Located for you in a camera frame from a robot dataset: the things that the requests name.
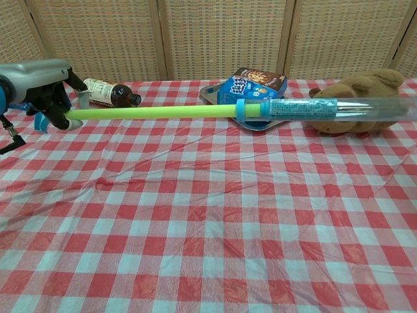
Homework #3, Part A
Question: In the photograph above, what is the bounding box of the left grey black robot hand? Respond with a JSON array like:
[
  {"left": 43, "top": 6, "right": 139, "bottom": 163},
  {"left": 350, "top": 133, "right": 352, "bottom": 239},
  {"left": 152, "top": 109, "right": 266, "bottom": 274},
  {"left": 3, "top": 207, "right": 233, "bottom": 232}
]
[{"left": 5, "top": 59, "right": 91, "bottom": 131}]

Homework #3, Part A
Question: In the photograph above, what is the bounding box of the yellow-green water pump toy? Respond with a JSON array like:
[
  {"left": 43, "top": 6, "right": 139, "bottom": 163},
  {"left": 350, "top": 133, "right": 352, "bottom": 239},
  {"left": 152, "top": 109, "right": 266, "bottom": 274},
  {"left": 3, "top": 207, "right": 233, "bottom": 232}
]
[{"left": 32, "top": 95, "right": 417, "bottom": 134}]

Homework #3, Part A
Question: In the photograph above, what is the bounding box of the brown bottle with white label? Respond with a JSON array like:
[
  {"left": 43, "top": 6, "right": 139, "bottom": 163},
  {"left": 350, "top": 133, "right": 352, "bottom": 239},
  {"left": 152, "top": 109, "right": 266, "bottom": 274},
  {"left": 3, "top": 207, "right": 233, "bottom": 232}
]
[{"left": 78, "top": 78, "right": 143, "bottom": 108}]

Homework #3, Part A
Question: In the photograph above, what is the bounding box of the metal tray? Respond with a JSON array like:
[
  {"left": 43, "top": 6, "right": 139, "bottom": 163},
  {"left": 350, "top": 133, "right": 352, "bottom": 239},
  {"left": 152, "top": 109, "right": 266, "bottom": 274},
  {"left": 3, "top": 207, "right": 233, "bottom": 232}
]
[{"left": 199, "top": 85, "right": 304, "bottom": 132}]

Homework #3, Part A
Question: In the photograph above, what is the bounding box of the woven wooden folding screen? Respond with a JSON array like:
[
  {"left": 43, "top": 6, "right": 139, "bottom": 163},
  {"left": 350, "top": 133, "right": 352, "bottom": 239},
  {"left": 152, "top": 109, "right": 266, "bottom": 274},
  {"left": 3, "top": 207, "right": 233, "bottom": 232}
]
[{"left": 0, "top": 0, "right": 417, "bottom": 86}]

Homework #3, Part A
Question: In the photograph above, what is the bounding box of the blue chocolate chip cookie box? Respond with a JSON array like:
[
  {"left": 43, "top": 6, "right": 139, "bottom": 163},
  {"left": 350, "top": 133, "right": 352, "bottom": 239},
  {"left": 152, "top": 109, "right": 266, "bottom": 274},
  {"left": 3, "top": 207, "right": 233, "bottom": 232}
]
[{"left": 217, "top": 67, "right": 288, "bottom": 108}]

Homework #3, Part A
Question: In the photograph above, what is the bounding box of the red white checkered tablecloth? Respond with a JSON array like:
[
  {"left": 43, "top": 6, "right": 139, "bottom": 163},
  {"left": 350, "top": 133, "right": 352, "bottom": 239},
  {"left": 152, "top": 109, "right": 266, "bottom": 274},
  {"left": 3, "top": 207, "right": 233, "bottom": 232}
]
[{"left": 0, "top": 78, "right": 417, "bottom": 313}]

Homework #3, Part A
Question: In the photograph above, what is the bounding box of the brown plush toy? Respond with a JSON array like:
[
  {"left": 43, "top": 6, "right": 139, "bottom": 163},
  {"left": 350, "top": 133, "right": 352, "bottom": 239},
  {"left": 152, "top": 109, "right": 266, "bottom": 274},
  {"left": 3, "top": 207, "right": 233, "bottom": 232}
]
[{"left": 308, "top": 68, "right": 406, "bottom": 136}]

